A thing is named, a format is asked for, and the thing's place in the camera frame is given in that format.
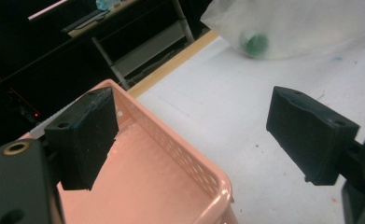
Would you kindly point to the green round item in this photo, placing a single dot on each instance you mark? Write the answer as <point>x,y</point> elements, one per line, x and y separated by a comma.
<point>255,45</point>

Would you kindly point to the light blue cloth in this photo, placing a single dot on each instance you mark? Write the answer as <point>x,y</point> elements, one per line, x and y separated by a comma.
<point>105,4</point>

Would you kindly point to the grey metal shelf stand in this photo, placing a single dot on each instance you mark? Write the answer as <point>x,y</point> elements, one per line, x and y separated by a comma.
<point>149,46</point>

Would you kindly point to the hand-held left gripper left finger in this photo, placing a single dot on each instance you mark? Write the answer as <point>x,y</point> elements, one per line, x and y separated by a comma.
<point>83,140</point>

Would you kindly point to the clear smiley face plastic bag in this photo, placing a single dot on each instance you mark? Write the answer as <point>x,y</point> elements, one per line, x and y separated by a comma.
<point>311,25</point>

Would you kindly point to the pink perforated plastic basket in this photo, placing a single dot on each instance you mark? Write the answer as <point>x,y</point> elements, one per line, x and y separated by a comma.
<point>146,186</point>

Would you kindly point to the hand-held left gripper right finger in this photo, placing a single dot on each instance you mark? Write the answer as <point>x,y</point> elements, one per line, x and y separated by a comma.
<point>311,140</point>

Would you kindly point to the wooden desk with clutter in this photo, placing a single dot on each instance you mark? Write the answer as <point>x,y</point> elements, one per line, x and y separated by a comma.
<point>83,24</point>

